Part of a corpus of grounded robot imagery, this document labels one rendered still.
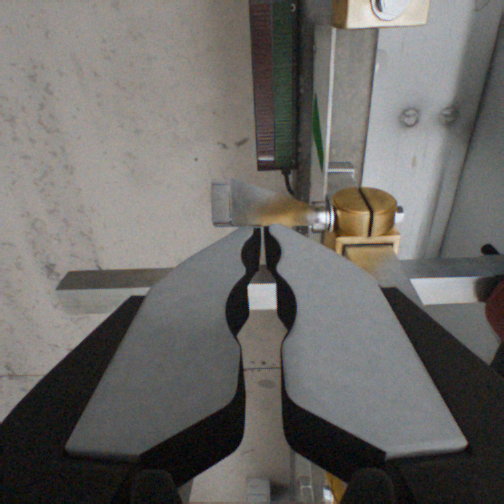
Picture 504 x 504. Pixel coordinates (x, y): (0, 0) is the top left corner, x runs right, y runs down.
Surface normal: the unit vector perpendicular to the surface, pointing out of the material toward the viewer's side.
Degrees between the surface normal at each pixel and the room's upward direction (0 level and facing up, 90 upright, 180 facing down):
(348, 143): 0
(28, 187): 0
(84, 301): 0
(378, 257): 90
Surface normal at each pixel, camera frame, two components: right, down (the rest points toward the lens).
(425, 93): -0.02, 0.55
